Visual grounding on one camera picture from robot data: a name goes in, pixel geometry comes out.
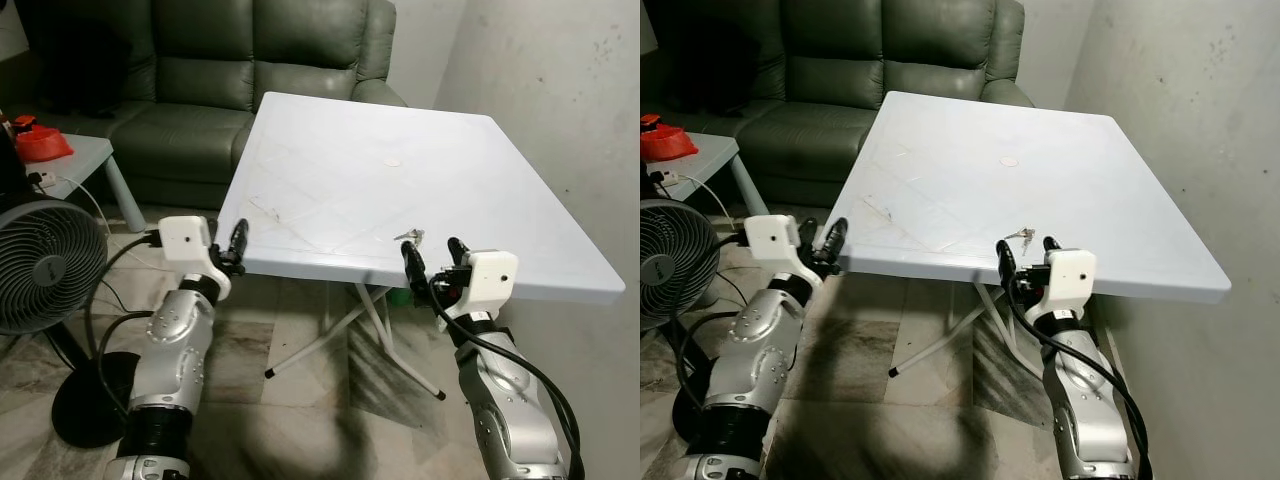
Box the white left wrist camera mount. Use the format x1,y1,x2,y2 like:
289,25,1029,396
158,215,233,301
745,214,823,301

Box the black standing fan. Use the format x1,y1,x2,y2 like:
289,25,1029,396
0,199,141,449
640,198,723,443

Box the red plastic bag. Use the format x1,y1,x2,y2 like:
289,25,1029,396
12,114,75,163
640,113,699,163

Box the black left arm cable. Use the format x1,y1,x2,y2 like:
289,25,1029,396
83,232,163,421
672,232,751,411

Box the white plastic folding table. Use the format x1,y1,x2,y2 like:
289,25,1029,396
826,91,1232,379
215,91,627,401

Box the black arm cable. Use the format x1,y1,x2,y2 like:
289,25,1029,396
672,232,751,411
425,280,584,480
1005,280,1154,480
83,232,163,421

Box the small grey side table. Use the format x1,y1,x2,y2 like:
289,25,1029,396
655,133,771,219
30,133,148,233

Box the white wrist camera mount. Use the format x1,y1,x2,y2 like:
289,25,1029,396
158,215,233,301
1030,250,1097,323
745,214,823,301
438,250,519,323

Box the thin white power cable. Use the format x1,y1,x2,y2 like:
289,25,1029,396
678,175,747,231
55,178,113,237

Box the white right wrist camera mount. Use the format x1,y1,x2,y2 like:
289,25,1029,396
438,250,519,323
1030,250,1097,323

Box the dark green leather sofa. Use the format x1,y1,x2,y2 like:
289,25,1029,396
642,0,1036,209
18,0,407,211

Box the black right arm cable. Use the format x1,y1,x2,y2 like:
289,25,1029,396
1005,280,1154,480
425,280,584,480

